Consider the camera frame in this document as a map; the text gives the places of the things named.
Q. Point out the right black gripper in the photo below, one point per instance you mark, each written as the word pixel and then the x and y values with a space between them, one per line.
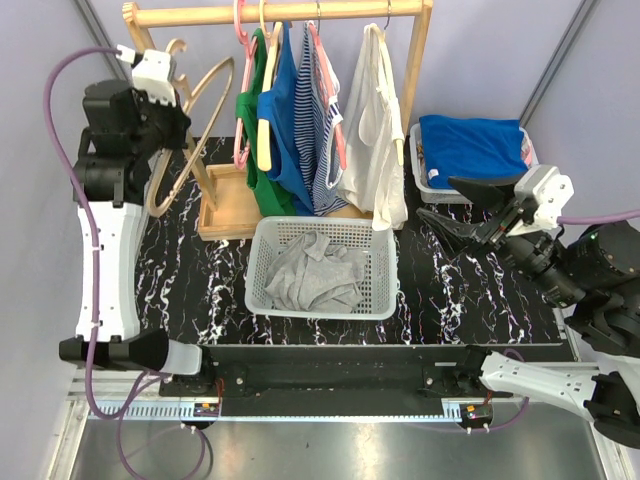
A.
pixel 493 194

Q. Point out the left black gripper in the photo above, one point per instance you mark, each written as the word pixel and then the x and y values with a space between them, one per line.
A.
pixel 179 120

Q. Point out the grey tank top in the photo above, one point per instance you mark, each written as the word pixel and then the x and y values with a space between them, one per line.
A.
pixel 315 275

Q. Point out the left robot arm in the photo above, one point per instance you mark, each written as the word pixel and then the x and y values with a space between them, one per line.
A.
pixel 125 130

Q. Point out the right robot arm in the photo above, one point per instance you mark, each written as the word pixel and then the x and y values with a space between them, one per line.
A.
pixel 590 265

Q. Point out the pink plastic hanger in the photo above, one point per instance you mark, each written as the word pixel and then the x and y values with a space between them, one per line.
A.
pixel 242 75

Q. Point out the cream hanger under white top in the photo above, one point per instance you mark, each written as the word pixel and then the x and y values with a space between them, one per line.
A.
pixel 389 89

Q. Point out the white tank top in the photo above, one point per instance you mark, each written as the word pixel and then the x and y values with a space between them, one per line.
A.
pixel 373 181

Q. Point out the blue tank top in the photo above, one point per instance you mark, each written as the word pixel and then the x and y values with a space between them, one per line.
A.
pixel 286 169

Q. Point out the green tank top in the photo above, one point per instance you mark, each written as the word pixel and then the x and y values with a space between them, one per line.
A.
pixel 271 198

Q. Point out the cream wooden hanger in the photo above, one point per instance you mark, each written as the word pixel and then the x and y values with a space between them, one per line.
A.
pixel 264 160

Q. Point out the blue white striped top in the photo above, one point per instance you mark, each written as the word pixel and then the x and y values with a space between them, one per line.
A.
pixel 321 175

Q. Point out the pink hanger under striped top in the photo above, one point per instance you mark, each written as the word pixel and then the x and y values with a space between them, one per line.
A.
pixel 326 81

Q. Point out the white basket with clothes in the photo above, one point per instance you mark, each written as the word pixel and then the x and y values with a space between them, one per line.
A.
pixel 431 195

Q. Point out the blue folded cloth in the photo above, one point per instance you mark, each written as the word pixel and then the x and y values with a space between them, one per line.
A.
pixel 477 148

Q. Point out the wooden clothes rack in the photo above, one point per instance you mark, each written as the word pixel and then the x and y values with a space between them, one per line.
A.
pixel 228 208

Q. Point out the white plastic basket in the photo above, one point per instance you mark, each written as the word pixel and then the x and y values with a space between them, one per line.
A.
pixel 379 287

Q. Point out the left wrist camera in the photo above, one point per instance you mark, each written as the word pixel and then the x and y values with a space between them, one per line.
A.
pixel 155 75

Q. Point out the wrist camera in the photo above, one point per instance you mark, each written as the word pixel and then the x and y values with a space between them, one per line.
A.
pixel 541 195
pixel 155 75

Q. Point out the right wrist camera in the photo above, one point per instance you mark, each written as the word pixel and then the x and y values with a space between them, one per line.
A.
pixel 541 195

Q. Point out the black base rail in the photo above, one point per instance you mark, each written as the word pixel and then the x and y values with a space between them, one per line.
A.
pixel 330 381

